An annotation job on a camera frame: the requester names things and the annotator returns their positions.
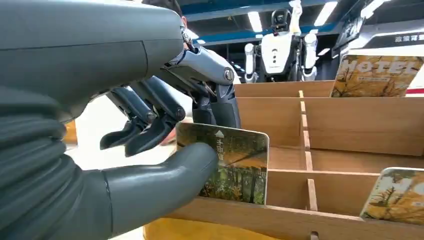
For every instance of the standing humanoid robot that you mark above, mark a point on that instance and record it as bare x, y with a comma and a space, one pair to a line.
276, 49

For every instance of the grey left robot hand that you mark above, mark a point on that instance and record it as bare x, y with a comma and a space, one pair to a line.
82, 49

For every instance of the ceiling light strip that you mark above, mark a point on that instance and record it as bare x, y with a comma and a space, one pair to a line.
371, 8
255, 21
325, 13

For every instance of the white signboard with characters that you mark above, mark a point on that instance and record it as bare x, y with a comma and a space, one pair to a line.
397, 39

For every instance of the autumn tree print card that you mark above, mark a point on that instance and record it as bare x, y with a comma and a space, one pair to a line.
397, 198

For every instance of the wooden card box with dividers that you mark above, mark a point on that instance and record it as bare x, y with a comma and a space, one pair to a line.
348, 126

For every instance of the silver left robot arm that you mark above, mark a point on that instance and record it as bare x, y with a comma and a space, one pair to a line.
33, 185

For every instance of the hotel print card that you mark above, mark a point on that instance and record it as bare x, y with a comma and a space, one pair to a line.
374, 78

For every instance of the forest print card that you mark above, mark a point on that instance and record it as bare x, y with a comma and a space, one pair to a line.
245, 165

